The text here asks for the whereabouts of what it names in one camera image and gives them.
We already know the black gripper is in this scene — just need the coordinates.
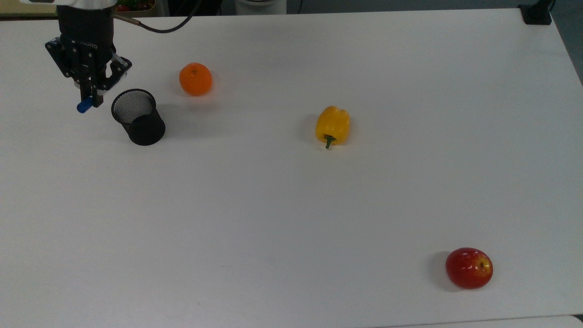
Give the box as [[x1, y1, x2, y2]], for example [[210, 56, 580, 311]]
[[44, 6, 133, 108]]

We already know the box with toy produce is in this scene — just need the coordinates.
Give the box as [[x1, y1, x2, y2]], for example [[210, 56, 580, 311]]
[[114, 0, 156, 12]]

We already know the black mesh pen cup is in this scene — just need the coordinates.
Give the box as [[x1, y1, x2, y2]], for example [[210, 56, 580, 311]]
[[111, 88, 166, 147]]

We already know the orange fruit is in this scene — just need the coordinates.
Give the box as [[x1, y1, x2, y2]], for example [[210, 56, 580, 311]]
[[179, 62, 213, 97]]

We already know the white round container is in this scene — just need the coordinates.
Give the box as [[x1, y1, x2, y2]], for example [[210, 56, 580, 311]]
[[234, 0, 288, 15]]

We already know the yellow bell pepper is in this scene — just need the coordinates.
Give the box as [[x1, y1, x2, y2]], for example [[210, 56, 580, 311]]
[[315, 105, 351, 150]]

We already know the red apple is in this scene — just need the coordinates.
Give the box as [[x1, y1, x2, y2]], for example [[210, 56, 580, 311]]
[[445, 247, 494, 290]]

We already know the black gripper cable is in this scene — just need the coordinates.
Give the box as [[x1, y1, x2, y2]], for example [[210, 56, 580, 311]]
[[112, 0, 203, 35]]

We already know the black corner clamp mount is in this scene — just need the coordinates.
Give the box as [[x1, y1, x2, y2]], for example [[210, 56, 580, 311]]
[[518, 0, 555, 26]]

